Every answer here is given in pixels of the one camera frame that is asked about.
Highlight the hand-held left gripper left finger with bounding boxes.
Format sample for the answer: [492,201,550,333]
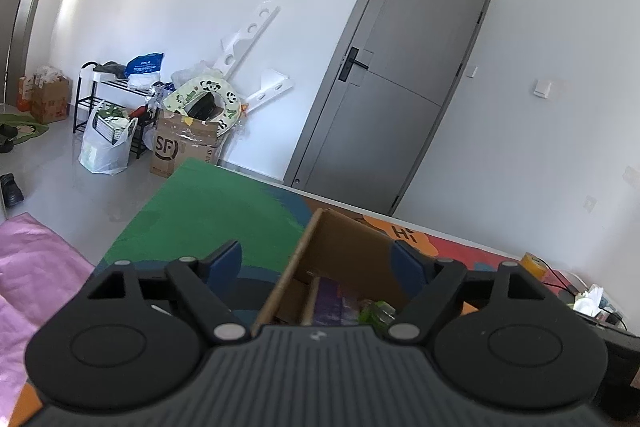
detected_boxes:
[79,239,251,343]

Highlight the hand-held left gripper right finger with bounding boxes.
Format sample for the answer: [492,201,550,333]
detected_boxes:
[385,241,553,343]

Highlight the purple snack packet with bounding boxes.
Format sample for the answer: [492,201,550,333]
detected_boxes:
[315,279,361,328]

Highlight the colourful play mat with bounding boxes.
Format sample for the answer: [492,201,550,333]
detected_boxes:
[0,157,640,427]

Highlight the green packet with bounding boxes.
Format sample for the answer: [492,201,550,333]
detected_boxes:
[357,299,398,325]

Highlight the white tissue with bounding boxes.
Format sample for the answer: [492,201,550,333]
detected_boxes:
[572,285,606,315]

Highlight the printed cardboard box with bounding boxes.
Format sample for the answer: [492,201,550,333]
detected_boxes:
[150,109,226,180]

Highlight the yellow tape roll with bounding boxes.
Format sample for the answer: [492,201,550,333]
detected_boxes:
[519,252,546,278]

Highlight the panda print toilet seat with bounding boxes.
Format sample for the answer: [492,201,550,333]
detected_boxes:
[163,75,241,132]

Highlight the white plastic bag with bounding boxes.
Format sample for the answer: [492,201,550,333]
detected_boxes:
[79,99,138,176]

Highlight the short white perforated board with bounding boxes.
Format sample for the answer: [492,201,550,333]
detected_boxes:
[244,68,293,112]

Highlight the clear plastic bag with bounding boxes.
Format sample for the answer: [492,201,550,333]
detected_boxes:
[170,61,221,92]

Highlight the grey door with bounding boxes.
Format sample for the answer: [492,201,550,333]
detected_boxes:
[283,0,495,218]

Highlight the pink blanket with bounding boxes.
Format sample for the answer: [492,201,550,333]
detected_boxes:
[0,213,96,427]

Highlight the blue plastic bag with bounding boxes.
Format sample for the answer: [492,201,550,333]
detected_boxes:
[124,52,165,90]

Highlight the black shoe rack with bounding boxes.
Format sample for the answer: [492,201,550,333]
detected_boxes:
[72,62,161,158]

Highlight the long white perforated board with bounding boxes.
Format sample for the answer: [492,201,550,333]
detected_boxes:
[214,0,282,78]

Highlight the small brown cardboard box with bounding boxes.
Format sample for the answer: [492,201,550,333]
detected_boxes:
[31,74,73,124]

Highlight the green round rug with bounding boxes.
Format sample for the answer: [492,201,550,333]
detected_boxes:
[0,113,51,148]

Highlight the orange white paper bag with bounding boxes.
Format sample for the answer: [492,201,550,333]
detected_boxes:
[17,76,38,112]

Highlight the black cable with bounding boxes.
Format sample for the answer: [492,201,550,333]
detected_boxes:
[537,257,628,330]

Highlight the black door handle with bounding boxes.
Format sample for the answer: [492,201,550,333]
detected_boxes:
[338,47,370,82]

